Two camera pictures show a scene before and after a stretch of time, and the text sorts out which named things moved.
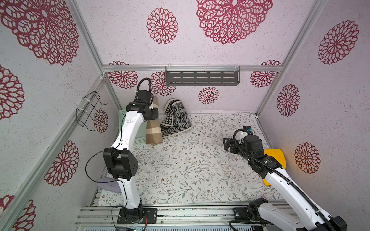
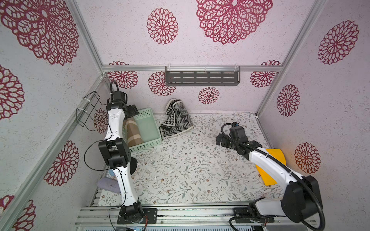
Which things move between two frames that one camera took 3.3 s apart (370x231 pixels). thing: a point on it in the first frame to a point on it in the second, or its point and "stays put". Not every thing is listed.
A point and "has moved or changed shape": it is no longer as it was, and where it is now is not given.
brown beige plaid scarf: x=153 y=134 has moved or changed shape
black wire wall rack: x=85 y=110 stays put
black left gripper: x=155 y=115 to x=134 y=109
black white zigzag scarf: x=176 y=121 stays put
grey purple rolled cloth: x=112 y=185 stays put
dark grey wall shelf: x=202 y=75 stays put
